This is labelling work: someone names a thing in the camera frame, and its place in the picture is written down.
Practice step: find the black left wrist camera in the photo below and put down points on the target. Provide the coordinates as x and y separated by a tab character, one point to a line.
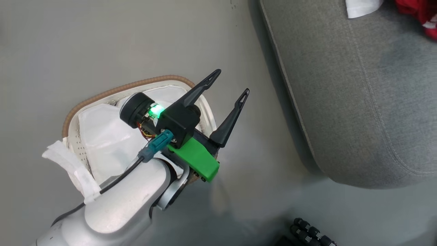
179	123

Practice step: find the red and white garment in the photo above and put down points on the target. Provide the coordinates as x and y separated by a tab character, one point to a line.
421	15

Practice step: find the black robot base connectors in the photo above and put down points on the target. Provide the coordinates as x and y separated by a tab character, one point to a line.
309	234

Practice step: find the teal left camera connector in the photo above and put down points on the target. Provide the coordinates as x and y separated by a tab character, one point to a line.
157	145

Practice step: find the grey fabric sofa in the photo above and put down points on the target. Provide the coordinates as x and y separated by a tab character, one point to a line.
358	95

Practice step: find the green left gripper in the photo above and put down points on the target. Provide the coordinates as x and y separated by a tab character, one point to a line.
198	159

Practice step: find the white wicker-rimmed laundry basket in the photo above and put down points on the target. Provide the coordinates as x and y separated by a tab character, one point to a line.
112	92

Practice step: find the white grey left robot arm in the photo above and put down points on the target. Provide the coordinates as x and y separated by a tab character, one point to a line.
126	201

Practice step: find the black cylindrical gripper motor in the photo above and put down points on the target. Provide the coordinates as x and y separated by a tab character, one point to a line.
135	108

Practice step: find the white basket liner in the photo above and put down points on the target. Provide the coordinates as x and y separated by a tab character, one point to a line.
106	136

